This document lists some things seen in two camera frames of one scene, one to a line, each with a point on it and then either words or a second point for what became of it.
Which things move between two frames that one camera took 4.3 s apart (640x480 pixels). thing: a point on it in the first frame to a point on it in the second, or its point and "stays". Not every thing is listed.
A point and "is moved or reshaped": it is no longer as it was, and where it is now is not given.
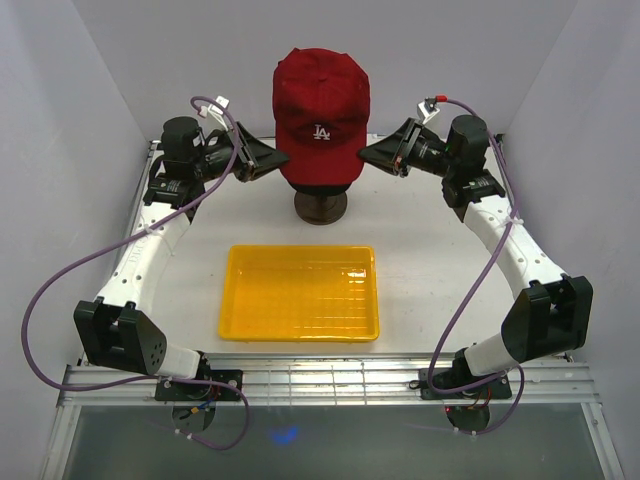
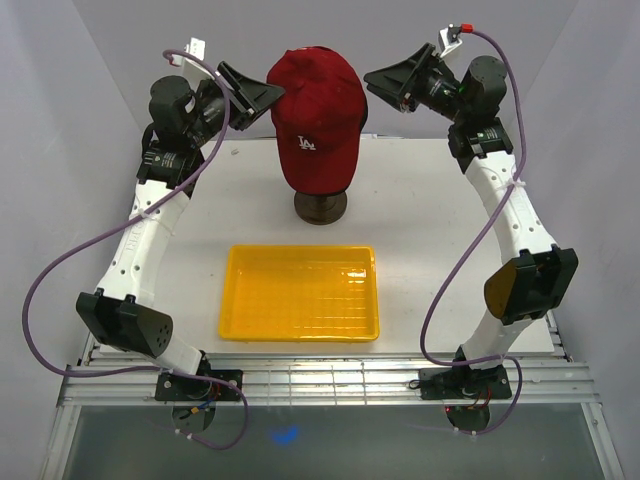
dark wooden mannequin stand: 321,209 stays
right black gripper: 393,154 to 403,82
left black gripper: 253,157 to 251,95
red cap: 320,110 stays
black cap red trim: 321,190 is moved or reshaped
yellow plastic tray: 299,293 stays
